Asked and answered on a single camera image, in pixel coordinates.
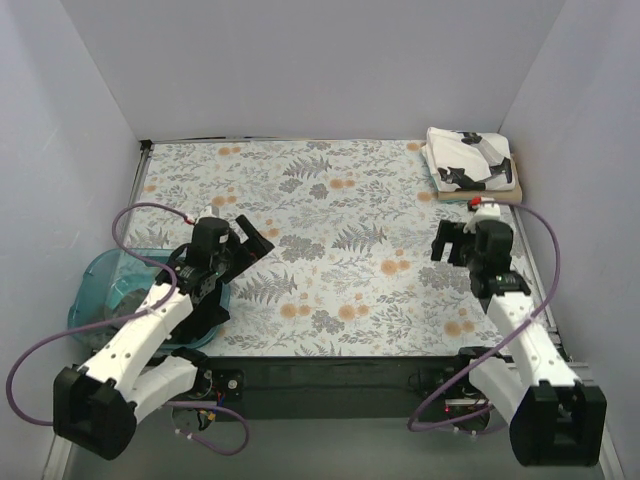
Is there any folded tan t shirt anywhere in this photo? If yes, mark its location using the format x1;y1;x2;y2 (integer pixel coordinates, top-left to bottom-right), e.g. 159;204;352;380
436;160;523;203

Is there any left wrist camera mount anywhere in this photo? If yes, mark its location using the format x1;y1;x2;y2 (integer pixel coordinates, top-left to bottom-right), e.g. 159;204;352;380
185;204;220;225

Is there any aluminium frame rail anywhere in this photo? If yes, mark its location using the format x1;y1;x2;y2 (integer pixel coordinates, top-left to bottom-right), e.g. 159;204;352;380
42;362;626;480

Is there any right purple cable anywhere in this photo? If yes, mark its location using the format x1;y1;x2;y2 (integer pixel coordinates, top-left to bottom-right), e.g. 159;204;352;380
407;199;562;434

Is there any grey t shirt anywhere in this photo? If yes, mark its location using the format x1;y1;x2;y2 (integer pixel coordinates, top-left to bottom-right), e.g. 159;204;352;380
99;288;147;321

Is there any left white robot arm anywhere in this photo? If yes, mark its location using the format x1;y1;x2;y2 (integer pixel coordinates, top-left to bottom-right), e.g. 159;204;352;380
53;216;274;460

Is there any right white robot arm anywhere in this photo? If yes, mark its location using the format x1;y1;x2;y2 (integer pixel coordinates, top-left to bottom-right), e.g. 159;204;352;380
431;219;607;467

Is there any white t shirt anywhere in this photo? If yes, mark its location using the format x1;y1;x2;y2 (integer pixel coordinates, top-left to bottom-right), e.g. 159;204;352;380
424;127;515;192

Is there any floral table cloth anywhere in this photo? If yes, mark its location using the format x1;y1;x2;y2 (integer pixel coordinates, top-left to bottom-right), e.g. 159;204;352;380
122;139;554;359

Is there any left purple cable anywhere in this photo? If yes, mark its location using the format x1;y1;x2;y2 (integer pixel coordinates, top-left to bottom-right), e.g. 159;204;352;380
5;202;250;456

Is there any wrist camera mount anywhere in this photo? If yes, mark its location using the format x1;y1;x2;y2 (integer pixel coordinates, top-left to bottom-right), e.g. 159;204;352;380
463;197;501;233
185;204;220;225

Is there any purple cable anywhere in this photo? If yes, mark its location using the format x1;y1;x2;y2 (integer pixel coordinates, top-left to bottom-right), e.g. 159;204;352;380
5;202;250;456
407;199;562;434

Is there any folded teal t shirt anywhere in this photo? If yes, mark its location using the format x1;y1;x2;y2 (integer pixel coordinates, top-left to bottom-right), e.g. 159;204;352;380
421;146;441;192

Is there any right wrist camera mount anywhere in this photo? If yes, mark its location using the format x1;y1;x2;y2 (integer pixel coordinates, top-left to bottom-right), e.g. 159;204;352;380
463;197;501;233

